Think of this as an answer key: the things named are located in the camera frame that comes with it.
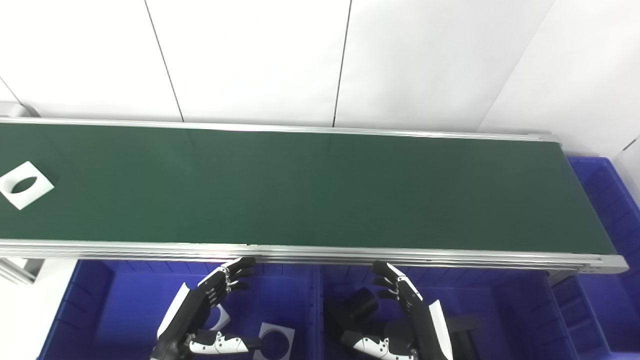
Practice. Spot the aluminium conveyor leg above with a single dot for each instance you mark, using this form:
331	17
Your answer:
20	270

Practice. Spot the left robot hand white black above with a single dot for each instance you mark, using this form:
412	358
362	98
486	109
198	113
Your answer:
192	307

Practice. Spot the blue bin at conveyor end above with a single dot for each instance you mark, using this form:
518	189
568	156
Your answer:
607	210

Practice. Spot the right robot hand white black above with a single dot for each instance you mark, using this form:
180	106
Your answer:
422	325

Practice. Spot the blue bin with white parts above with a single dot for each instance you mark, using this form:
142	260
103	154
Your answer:
115	310

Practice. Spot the blue bin with black parts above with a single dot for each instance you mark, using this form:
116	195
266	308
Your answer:
505	310

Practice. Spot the green conveyor belt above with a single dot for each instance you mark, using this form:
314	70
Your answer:
320	190
450	260

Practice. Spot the white square part with hole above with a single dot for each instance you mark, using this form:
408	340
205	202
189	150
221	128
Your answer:
42	186
287	334
223	316

